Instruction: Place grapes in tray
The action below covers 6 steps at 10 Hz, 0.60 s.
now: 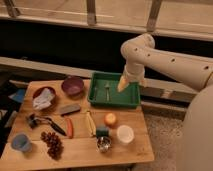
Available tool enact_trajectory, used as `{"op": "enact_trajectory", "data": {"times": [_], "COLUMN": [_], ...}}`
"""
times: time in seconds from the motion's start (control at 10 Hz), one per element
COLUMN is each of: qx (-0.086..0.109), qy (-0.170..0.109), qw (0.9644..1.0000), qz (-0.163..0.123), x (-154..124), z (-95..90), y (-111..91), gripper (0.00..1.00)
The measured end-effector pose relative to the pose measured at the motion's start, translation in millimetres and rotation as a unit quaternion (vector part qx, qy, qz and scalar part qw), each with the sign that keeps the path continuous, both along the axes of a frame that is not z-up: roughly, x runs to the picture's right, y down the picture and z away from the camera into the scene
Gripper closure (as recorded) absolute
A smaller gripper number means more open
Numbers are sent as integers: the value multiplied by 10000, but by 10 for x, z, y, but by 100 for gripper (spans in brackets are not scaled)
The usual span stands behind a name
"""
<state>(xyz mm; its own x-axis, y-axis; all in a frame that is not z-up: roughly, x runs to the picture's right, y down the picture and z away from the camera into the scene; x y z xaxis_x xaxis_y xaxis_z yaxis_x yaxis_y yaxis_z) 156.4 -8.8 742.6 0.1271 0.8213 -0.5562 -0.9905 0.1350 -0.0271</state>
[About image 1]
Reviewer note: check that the green plastic tray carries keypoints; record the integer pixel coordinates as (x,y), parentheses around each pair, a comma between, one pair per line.
(128,98)

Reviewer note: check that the orange carrot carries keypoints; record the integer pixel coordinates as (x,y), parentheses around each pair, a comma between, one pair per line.
(69,128)

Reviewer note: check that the metal knife in tray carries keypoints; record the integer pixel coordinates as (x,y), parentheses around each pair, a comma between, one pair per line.
(95,92)

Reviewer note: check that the purple bowl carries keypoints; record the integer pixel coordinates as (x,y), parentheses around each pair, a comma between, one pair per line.
(72,86)

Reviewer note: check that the orange fruit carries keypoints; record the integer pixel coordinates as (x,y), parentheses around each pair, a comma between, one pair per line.
(110,119)

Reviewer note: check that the white crumpled cloth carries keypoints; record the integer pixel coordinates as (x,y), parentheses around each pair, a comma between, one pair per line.
(42,99)

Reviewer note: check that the grey sponge block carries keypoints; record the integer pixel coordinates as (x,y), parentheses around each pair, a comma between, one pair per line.
(69,109)

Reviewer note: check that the blue object beside table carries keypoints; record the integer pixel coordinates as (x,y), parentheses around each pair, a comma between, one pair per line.
(18,96)

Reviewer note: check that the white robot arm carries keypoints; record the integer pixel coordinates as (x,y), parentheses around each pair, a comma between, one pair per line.
(195,152)

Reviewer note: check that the dark red grape bunch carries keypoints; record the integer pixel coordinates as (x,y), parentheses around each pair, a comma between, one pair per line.
(53,143)

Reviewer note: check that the green block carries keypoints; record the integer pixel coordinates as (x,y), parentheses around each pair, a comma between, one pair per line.
(102,131)

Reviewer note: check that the metal fork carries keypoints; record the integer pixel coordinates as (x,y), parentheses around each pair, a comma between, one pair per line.
(107,88)

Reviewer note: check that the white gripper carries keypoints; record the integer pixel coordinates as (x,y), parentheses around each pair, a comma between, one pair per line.
(131,74)

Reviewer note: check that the blue plastic cup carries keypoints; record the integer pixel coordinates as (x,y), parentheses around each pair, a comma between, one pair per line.
(21,143)

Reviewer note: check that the white plastic cup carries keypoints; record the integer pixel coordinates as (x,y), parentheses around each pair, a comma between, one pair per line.
(125,134)

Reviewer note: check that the black handled tool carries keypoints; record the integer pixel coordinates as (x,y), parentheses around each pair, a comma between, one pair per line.
(35,120)

